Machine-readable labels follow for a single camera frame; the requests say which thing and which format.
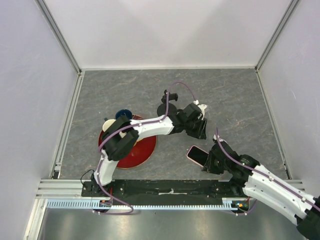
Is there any dark blue mug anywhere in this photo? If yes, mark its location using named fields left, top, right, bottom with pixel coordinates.
left=115, top=109, right=133, bottom=120

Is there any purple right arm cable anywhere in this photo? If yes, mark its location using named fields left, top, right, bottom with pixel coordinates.
left=215, top=127, right=320, bottom=217

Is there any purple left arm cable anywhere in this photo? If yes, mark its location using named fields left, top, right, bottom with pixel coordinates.
left=96, top=81, right=200, bottom=216

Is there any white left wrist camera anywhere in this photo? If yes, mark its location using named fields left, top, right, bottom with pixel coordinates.
left=193, top=100, right=208, bottom=120

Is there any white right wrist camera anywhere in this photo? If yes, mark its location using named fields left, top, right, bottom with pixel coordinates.
left=212, top=134, right=224, bottom=144

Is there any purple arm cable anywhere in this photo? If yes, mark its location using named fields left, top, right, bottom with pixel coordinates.
left=96, top=81, right=200, bottom=216
left=215, top=127, right=320, bottom=217

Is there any black phone stand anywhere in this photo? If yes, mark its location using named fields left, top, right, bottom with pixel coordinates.
left=157, top=90, right=182, bottom=121

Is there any cream and green mug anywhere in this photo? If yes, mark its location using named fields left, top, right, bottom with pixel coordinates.
left=102, top=119, right=126, bottom=138

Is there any red round tray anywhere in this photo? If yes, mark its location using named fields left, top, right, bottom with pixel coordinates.
left=98, top=114, right=157, bottom=169

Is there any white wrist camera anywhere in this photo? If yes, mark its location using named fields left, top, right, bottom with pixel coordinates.
left=193, top=100, right=208, bottom=120
left=212, top=134, right=224, bottom=144

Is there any aluminium frame rail front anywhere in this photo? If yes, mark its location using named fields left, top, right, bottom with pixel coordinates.
left=34, top=178, right=308, bottom=200

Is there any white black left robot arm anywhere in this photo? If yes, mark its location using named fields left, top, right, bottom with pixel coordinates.
left=92, top=100, right=208, bottom=197

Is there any aluminium frame post right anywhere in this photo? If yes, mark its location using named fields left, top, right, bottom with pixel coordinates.
left=254, top=0, right=300, bottom=73

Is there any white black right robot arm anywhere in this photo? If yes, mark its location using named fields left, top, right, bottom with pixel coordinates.
left=203, top=138, right=320, bottom=240

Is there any phone with pink case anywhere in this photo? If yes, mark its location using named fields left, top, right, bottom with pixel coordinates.
left=186, top=145, right=209, bottom=167

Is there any aluminium frame post left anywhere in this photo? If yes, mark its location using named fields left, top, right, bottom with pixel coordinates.
left=35, top=0, right=82, bottom=75

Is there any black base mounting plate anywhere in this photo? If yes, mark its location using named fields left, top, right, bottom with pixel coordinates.
left=81, top=179, right=246, bottom=198

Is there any light blue cable duct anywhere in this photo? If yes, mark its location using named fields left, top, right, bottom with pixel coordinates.
left=46, top=198, right=246, bottom=210

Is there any aluminium frame post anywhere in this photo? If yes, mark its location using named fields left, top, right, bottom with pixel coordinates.
left=254, top=0, right=300, bottom=73
left=35, top=0, right=82, bottom=75

